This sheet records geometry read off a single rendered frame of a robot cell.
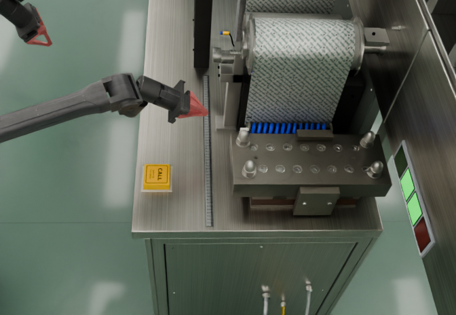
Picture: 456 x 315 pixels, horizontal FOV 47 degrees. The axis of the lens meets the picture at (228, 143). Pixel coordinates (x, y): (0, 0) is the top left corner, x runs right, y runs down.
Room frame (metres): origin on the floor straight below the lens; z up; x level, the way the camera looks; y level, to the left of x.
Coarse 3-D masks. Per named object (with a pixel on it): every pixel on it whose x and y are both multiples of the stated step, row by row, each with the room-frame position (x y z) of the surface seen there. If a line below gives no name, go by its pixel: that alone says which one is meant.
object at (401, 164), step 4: (400, 148) 0.74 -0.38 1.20; (400, 152) 0.73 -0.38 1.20; (396, 156) 0.74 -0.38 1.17; (400, 156) 0.72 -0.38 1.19; (396, 160) 0.73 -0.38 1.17; (400, 160) 0.71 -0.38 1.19; (404, 160) 0.70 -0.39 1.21; (396, 164) 0.72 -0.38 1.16; (400, 164) 0.71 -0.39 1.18; (404, 164) 0.70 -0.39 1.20; (400, 168) 0.70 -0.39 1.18; (400, 172) 0.69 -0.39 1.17
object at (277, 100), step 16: (256, 80) 0.91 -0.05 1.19; (272, 80) 0.91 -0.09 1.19; (288, 80) 0.92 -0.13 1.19; (304, 80) 0.92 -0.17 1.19; (320, 80) 0.93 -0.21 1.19; (336, 80) 0.93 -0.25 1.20; (256, 96) 0.91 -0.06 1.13; (272, 96) 0.91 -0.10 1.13; (288, 96) 0.92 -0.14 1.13; (304, 96) 0.93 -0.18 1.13; (320, 96) 0.93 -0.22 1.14; (336, 96) 0.94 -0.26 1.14; (256, 112) 0.91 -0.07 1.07; (272, 112) 0.92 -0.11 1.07; (288, 112) 0.92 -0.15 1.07; (304, 112) 0.93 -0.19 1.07; (320, 112) 0.93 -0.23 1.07
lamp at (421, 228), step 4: (420, 224) 0.55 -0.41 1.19; (424, 224) 0.55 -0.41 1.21; (416, 228) 0.56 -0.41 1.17; (420, 228) 0.55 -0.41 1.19; (424, 228) 0.54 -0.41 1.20; (416, 232) 0.55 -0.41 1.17; (420, 232) 0.54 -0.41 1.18; (424, 232) 0.53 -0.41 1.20; (416, 236) 0.54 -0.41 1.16; (420, 236) 0.53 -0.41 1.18; (424, 236) 0.53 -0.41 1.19; (428, 236) 0.52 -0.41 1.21; (420, 240) 0.53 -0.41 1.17; (424, 240) 0.52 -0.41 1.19; (428, 240) 0.51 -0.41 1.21; (420, 244) 0.52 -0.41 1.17; (424, 244) 0.51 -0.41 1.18; (420, 248) 0.52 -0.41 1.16
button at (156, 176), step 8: (152, 168) 0.80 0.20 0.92; (160, 168) 0.80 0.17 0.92; (168, 168) 0.80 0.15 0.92; (144, 176) 0.77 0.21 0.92; (152, 176) 0.77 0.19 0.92; (160, 176) 0.78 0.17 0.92; (168, 176) 0.78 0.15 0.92; (144, 184) 0.74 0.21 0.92; (152, 184) 0.75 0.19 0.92; (160, 184) 0.75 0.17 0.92; (168, 184) 0.75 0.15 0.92
